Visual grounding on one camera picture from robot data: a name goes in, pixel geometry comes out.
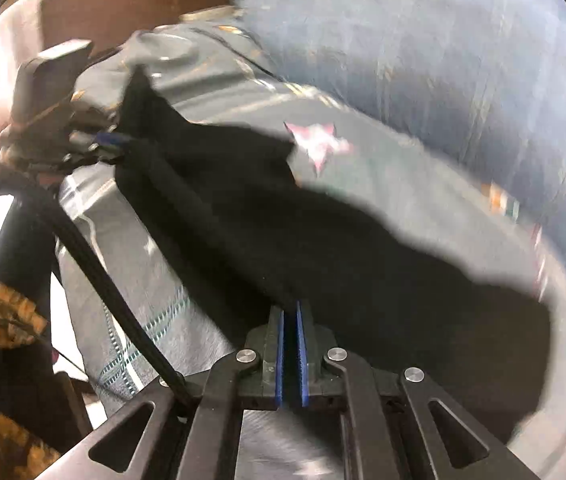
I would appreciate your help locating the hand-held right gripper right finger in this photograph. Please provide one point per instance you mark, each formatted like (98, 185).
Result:
(304, 360)

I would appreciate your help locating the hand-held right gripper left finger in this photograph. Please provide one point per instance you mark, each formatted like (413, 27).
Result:
(278, 360)

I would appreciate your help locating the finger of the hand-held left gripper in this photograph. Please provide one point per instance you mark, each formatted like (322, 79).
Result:
(110, 141)

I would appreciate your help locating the black pants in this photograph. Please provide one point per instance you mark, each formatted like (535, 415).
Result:
(283, 240)

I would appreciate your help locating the brown wooden headboard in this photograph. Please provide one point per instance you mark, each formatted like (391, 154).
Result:
(113, 10)

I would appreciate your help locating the grey printed blanket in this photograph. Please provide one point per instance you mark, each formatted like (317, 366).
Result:
(393, 175)

